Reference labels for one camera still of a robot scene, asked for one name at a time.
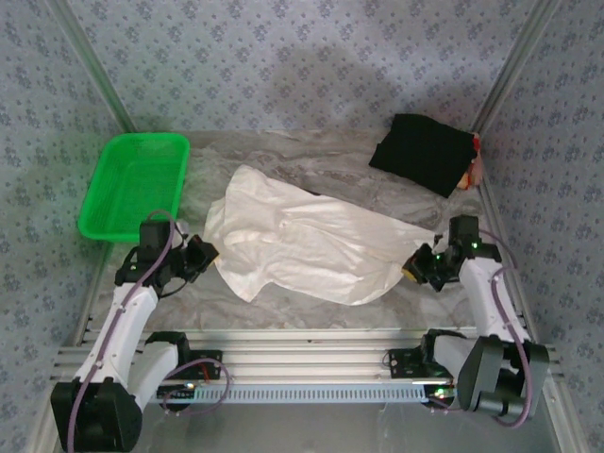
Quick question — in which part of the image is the white t-shirt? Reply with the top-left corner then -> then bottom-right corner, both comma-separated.
202,163 -> 438,306

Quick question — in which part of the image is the red yellow patterned t-shirt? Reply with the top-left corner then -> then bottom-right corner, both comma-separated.
455,132 -> 486,191

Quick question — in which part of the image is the green plastic basket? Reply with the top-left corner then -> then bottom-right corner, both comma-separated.
77,131 -> 192,244

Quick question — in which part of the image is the black folded t-shirt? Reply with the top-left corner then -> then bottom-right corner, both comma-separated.
368,113 -> 477,199

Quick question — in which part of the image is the left controller board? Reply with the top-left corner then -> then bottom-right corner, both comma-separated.
158,382 -> 198,402

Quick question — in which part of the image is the controller board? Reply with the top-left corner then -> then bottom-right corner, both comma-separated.
158,382 -> 198,402
423,384 -> 462,408

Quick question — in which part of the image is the right controller board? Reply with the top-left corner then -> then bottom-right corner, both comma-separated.
423,384 -> 462,408

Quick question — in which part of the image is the grey lower metal panel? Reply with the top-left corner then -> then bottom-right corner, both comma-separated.
35,381 -> 584,453

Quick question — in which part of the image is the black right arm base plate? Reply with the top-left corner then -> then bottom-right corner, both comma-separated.
387,347 -> 461,378

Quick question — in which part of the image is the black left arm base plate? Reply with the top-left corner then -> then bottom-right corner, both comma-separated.
155,348 -> 224,380

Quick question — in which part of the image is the aluminium rail frame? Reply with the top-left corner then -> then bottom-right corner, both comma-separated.
54,327 -> 565,384

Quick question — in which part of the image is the grey slotted cable duct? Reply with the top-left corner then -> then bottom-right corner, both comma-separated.
155,382 -> 428,406

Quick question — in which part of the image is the aluminium frame post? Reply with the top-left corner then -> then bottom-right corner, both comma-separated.
471,0 -> 565,134
46,0 -> 138,133

